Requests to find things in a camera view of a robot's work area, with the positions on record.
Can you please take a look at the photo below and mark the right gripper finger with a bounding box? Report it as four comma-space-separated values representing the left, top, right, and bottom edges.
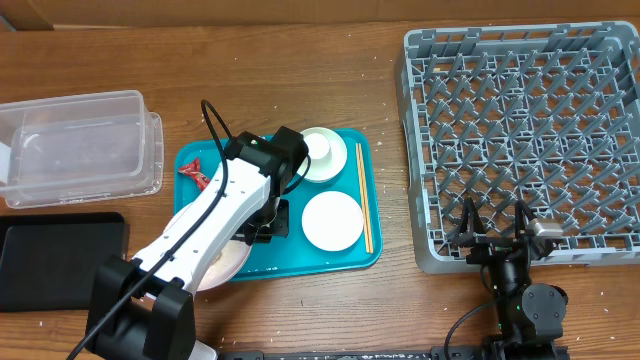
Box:
457, 198, 485, 240
514, 200, 536, 239

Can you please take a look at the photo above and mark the large white plate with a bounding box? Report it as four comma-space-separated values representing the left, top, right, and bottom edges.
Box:
156, 204, 251, 294

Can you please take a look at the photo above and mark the red snack wrapper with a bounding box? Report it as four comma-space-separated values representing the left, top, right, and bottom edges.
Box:
178, 158, 210, 191

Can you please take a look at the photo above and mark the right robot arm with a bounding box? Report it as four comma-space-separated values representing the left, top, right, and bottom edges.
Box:
443, 198, 569, 360

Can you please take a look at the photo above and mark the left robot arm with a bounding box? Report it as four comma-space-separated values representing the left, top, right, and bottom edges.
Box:
78, 127, 308, 359

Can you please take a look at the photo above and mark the grey dishwasher rack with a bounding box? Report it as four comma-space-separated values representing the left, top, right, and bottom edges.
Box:
396, 21, 639, 274

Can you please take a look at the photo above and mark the black waste tray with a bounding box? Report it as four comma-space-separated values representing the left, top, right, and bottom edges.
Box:
1, 212, 129, 313

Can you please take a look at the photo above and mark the small white plate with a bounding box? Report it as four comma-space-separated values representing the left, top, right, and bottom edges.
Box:
301, 191, 364, 252

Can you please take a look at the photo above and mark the teal plastic tray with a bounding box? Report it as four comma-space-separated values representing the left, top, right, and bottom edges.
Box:
173, 127, 384, 283

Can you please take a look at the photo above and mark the pale green bowl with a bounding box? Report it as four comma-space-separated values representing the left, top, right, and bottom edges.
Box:
297, 127, 348, 183

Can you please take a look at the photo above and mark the white upturned cup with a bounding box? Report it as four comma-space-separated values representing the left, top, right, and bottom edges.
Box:
304, 133, 331, 163

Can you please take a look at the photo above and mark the left wooden chopstick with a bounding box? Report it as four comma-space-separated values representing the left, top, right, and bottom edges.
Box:
355, 143, 372, 255

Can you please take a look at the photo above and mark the wooden chopstick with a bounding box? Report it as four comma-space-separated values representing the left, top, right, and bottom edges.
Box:
355, 143, 372, 255
357, 143, 375, 254

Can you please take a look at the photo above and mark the right wooden chopstick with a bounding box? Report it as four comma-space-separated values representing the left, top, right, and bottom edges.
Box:
357, 143, 375, 254

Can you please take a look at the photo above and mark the clear plastic bin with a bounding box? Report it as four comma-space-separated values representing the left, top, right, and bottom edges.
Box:
1, 90, 164, 209

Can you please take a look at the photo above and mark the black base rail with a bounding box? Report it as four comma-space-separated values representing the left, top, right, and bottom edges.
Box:
219, 346, 494, 360

